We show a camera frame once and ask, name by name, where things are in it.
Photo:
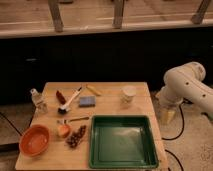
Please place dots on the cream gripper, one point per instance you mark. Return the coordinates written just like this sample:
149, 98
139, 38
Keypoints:
167, 112

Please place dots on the blue sponge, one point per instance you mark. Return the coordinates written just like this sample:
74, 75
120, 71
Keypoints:
88, 101

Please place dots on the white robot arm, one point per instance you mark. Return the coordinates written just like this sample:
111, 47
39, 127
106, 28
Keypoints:
184, 82

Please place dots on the green plastic tray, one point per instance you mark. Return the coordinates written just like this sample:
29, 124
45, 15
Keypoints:
122, 142

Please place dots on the brown grape bunch toy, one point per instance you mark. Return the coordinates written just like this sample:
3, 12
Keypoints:
76, 137

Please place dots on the wooden table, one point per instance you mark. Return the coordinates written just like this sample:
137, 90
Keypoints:
58, 156

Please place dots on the metal spoon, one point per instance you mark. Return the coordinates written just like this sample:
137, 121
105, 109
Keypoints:
66, 121

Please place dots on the red brown sausage toy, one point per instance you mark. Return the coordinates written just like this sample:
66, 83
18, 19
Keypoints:
60, 97

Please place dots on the clear plastic bottle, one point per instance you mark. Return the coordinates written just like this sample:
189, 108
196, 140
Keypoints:
38, 101

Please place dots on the orange bowl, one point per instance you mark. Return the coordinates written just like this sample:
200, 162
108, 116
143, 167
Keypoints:
34, 141

